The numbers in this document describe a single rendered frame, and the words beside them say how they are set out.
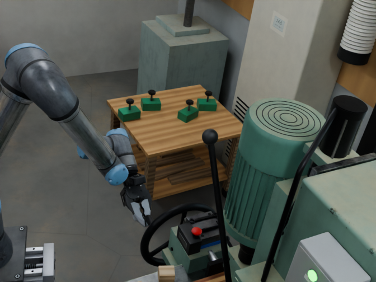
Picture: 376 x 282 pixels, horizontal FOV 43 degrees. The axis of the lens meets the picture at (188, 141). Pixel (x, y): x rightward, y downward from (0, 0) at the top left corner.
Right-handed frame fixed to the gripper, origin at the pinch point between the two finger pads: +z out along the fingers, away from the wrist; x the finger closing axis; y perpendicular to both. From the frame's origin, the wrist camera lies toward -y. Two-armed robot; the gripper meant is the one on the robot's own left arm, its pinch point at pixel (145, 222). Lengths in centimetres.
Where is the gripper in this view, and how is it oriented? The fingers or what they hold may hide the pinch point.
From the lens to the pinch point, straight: 162.2
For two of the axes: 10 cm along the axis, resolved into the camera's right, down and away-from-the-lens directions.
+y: -3.3, 4.2, 8.5
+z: 3.2, 8.9, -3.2
